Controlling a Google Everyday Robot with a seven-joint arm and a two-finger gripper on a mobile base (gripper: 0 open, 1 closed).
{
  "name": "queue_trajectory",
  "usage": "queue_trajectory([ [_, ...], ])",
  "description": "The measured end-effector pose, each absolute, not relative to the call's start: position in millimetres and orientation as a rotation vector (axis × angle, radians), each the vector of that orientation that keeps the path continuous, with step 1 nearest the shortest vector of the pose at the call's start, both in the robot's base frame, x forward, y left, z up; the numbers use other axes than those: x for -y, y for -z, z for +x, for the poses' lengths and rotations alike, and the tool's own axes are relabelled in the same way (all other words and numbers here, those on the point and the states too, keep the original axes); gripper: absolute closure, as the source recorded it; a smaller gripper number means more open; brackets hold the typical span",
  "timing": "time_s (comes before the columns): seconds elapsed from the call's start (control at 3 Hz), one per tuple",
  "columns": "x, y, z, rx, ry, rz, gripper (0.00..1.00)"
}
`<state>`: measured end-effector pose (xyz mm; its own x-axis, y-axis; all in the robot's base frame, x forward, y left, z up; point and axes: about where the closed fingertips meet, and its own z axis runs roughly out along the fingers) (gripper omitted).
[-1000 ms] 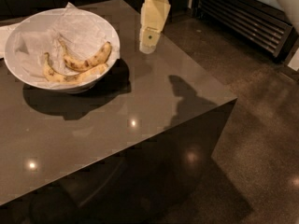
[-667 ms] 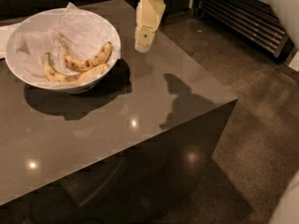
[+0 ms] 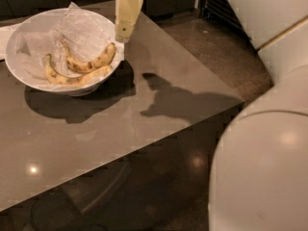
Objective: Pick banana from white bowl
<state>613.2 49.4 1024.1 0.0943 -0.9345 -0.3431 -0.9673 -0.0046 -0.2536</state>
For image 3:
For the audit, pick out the cream flat gripper finger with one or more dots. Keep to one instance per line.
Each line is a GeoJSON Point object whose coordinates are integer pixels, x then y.
{"type": "Point", "coordinates": [126, 16]}

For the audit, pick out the spotted yellow banana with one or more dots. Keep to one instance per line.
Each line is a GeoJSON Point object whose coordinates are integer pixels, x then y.
{"type": "Point", "coordinates": [79, 66]}
{"type": "Point", "coordinates": [56, 78]}

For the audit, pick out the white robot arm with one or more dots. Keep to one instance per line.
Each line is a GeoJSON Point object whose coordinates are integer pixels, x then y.
{"type": "Point", "coordinates": [259, 173]}

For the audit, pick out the white ceramic bowl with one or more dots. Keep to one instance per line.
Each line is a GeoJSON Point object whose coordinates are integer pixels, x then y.
{"type": "Point", "coordinates": [86, 33]}

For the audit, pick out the white paper bowl liner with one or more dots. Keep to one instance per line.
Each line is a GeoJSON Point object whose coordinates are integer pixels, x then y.
{"type": "Point", "coordinates": [68, 51]}

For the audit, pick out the white paper under bowl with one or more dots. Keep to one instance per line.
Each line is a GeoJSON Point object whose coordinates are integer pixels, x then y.
{"type": "Point", "coordinates": [5, 34]}

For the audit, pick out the dark slatted floor appliance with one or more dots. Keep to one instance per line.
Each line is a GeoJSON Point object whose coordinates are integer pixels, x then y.
{"type": "Point", "coordinates": [220, 9]}

